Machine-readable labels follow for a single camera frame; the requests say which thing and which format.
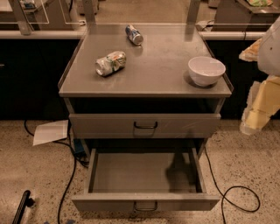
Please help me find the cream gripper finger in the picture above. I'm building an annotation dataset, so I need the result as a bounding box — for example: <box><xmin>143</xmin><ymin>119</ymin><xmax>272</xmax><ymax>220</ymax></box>
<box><xmin>240</xmin><ymin>75</ymin><xmax>280</xmax><ymax>135</ymax></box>
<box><xmin>239</xmin><ymin>38</ymin><xmax>261</xmax><ymax>62</ymax></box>

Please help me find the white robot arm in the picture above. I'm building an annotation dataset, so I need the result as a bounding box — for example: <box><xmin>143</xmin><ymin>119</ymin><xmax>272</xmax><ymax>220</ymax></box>
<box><xmin>239</xmin><ymin>17</ymin><xmax>280</xmax><ymax>135</ymax></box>

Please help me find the blue silver soda can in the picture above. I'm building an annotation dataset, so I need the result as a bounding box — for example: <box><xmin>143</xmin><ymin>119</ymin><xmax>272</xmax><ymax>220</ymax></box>
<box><xmin>125</xmin><ymin>24</ymin><xmax>144</xmax><ymax>46</ymax></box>

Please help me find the closed grey upper drawer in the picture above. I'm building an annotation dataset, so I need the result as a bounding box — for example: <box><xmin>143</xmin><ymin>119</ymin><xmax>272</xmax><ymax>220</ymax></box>
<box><xmin>69</xmin><ymin>114</ymin><xmax>221</xmax><ymax>139</ymax></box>

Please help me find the open grey middle drawer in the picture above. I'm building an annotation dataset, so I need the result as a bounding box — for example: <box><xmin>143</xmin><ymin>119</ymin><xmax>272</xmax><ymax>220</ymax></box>
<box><xmin>73</xmin><ymin>148</ymin><xmax>220</xmax><ymax>213</ymax></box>

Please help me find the white ceramic bowl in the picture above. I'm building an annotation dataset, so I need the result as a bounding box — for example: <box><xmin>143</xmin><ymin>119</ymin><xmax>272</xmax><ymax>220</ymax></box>
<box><xmin>188</xmin><ymin>56</ymin><xmax>226</xmax><ymax>87</ymax></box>

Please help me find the grey metal cabinet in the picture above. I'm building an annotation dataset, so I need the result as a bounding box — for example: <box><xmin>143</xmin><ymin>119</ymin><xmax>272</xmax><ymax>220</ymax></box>
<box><xmin>59</xmin><ymin>24</ymin><xmax>233</xmax><ymax>149</ymax></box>

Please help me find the blue power adapter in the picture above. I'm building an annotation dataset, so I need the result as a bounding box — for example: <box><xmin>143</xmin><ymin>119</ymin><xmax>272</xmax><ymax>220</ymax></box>
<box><xmin>73</xmin><ymin>139</ymin><xmax>85</xmax><ymax>154</ymax></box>

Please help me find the white paper sheet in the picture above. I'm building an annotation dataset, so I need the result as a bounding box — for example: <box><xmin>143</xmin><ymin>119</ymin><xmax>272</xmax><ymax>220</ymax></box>
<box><xmin>33</xmin><ymin>120</ymin><xmax>68</xmax><ymax>145</ymax></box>

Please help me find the black ribbed floor object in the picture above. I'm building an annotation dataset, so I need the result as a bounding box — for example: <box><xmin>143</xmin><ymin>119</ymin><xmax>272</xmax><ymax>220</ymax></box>
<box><xmin>12</xmin><ymin>190</ymin><xmax>35</xmax><ymax>224</ymax></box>

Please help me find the black floor cable right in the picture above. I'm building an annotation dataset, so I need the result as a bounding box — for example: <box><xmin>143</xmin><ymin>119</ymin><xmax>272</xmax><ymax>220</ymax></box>
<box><xmin>203</xmin><ymin>145</ymin><xmax>262</xmax><ymax>224</ymax></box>

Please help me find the black floor cable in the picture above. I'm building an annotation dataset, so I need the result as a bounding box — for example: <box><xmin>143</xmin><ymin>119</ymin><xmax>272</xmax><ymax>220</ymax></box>
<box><xmin>23</xmin><ymin>118</ymin><xmax>90</xmax><ymax>224</ymax></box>
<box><xmin>203</xmin><ymin>145</ymin><xmax>262</xmax><ymax>224</ymax></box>

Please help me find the black floor cable left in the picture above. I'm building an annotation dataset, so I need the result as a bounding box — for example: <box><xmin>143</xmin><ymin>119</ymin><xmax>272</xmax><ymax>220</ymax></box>
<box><xmin>23</xmin><ymin>118</ymin><xmax>90</xmax><ymax>224</ymax></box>

